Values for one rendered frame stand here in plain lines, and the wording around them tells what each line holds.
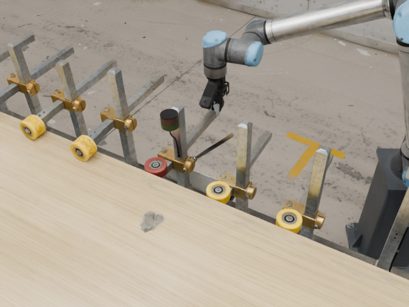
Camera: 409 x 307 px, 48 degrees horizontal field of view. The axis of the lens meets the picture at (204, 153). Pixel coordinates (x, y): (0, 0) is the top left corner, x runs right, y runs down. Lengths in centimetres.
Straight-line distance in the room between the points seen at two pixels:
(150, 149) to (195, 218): 163
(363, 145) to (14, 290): 235
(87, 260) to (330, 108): 239
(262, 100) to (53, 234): 224
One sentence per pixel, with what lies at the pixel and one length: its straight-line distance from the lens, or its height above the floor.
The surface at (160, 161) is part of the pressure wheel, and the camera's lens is 162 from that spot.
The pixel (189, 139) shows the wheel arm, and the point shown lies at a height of 86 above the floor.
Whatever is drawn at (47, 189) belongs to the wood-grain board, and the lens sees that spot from 163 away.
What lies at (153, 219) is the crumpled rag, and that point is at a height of 91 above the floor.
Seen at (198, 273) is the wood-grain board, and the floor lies 90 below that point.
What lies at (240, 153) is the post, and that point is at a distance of 148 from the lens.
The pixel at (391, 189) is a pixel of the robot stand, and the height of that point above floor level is 60.
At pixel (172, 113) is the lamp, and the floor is 111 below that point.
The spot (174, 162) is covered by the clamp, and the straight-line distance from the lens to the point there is 168.
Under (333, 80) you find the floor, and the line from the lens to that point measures 370.
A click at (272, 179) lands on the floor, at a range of 281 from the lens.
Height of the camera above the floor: 203
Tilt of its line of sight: 43 degrees down
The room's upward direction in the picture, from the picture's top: 2 degrees counter-clockwise
